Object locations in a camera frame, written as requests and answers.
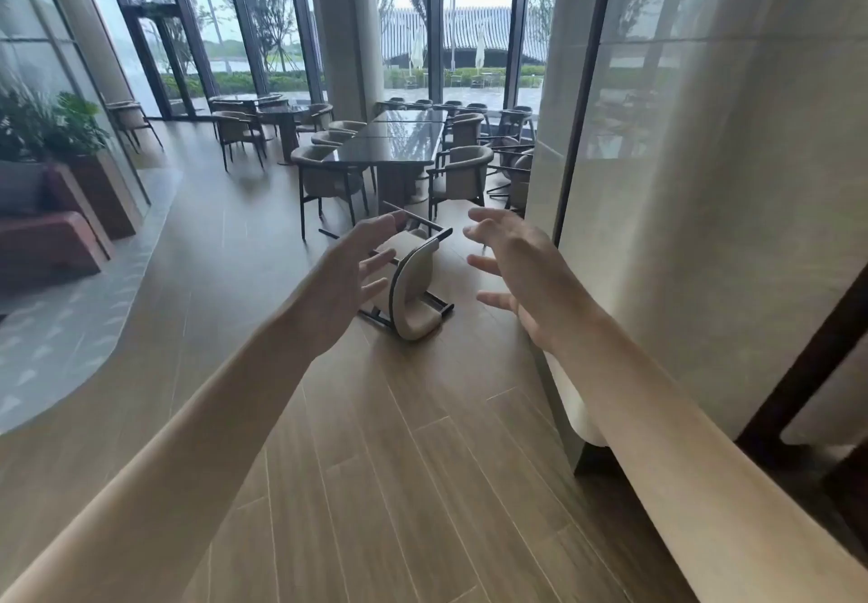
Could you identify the dark vertical metal frame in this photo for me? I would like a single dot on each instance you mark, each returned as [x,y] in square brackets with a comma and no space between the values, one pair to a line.
[586,80]

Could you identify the maroon sofa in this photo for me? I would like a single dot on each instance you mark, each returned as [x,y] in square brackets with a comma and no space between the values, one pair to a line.
[47,236]

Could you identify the person's right forearm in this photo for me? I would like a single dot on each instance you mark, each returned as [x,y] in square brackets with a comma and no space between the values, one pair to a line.
[678,460]

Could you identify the person's right hand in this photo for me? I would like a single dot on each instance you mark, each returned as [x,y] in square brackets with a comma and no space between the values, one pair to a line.
[542,284]

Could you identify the curved slatted outdoor building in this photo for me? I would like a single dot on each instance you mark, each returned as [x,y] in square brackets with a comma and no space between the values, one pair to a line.
[468,36]

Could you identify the person's left hand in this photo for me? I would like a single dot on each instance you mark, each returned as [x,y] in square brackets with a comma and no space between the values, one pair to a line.
[332,290]

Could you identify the person's right thumb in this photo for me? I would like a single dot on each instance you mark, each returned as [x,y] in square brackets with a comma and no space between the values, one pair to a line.
[496,301]

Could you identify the curved glass partition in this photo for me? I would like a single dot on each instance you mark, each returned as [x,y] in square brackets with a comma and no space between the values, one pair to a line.
[41,33]

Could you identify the person's left thumb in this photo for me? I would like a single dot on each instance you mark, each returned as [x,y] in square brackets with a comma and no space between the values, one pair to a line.
[374,287]

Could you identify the closed white patio umbrella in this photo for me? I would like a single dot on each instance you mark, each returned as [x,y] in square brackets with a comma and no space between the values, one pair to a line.
[418,46]
[481,46]

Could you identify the small dark table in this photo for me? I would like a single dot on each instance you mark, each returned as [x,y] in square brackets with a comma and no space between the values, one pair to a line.
[285,114]

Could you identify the brown wooden planter box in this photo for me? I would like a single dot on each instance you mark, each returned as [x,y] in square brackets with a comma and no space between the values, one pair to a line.
[102,192]

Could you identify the long dark glossy table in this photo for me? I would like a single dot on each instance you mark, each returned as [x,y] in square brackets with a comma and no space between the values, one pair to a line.
[393,141]

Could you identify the person's left forearm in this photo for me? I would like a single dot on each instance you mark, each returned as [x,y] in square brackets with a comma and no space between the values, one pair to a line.
[169,460]

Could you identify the beige armchair dark frame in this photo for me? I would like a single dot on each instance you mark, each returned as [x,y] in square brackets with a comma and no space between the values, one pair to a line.
[237,131]
[130,118]
[317,116]
[415,284]

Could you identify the green potted plants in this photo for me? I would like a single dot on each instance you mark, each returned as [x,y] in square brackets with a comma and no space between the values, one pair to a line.
[47,124]

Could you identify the white round column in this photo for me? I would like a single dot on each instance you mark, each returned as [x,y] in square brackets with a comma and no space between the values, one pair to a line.
[346,26]

